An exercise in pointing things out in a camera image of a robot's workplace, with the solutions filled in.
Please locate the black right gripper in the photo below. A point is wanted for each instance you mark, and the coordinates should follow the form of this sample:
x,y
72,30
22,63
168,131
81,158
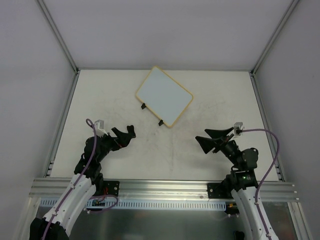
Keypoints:
x,y
222,142

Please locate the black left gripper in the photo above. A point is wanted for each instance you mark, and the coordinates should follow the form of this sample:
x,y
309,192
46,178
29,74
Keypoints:
x,y
114,140

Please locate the yellow framed whiteboard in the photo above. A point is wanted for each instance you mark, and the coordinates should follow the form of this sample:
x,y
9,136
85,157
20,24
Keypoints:
x,y
166,98

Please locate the black whiteboard eraser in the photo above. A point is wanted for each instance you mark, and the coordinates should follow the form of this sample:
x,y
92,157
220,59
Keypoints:
x,y
131,131

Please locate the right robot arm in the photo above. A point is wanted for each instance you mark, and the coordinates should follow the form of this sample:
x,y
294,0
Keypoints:
x,y
241,183

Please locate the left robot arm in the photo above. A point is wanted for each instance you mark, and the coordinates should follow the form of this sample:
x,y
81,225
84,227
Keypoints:
x,y
88,180

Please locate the black and silver easel stand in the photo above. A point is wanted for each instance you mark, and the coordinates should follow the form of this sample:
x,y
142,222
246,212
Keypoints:
x,y
143,106

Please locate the small black object bottom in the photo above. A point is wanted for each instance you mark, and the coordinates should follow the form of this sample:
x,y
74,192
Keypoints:
x,y
238,235

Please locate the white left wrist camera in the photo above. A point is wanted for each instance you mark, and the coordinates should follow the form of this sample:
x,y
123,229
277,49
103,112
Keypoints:
x,y
100,127

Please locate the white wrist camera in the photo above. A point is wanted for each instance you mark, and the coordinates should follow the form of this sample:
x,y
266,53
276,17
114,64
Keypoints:
x,y
238,128
100,127

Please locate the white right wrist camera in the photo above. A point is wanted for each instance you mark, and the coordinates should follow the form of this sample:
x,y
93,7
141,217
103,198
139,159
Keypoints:
x,y
238,128

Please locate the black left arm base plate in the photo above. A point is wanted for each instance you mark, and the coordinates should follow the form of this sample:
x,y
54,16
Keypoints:
x,y
111,187

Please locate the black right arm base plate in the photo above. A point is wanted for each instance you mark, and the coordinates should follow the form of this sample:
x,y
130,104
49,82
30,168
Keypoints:
x,y
218,191

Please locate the aluminium mounting rail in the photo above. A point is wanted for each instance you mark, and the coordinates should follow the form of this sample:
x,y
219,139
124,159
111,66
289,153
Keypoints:
x,y
172,190

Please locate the white slotted cable duct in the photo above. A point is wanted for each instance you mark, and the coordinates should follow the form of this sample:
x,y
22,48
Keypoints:
x,y
138,204

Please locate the left aluminium frame post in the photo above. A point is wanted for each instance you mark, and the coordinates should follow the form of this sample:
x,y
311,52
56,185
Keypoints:
x,y
57,34

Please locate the aluminium frame post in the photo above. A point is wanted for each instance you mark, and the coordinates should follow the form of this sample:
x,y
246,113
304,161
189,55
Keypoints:
x,y
57,34
275,34

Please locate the right aluminium frame post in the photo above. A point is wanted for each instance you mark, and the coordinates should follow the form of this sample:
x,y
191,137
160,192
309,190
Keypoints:
x,y
275,34

